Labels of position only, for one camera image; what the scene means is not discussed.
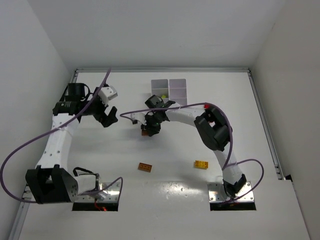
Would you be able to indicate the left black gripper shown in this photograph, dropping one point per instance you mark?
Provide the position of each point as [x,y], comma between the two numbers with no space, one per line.
[101,114]

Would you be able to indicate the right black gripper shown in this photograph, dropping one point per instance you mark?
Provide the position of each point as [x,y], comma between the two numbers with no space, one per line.
[150,129]

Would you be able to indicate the brown lego plate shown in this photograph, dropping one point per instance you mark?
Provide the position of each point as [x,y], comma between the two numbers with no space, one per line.
[144,133]
[144,167]

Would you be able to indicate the yellow lego brick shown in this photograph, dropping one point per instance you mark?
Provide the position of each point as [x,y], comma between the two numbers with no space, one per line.
[198,164]

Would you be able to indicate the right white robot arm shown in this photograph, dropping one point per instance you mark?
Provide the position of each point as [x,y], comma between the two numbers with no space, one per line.
[212,127]

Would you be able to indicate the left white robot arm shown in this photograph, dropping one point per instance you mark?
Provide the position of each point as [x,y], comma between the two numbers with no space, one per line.
[50,181]

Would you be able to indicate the left white compartment tray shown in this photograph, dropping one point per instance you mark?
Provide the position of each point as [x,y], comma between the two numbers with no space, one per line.
[160,87]

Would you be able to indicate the white compartment tray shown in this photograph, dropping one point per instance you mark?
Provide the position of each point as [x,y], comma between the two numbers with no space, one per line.
[177,91]
[160,87]

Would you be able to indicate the right white compartment tray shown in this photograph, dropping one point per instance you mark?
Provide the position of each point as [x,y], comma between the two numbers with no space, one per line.
[177,91]

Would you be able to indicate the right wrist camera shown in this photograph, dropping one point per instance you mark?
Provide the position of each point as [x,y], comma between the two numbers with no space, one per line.
[138,117]

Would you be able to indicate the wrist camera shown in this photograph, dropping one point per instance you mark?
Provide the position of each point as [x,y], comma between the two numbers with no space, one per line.
[138,117]
[107,94]

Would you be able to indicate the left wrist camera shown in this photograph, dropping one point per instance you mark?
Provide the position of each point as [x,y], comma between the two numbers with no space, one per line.
[107,94]

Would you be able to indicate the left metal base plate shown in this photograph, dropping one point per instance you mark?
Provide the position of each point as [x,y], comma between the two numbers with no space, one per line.
[109,195]

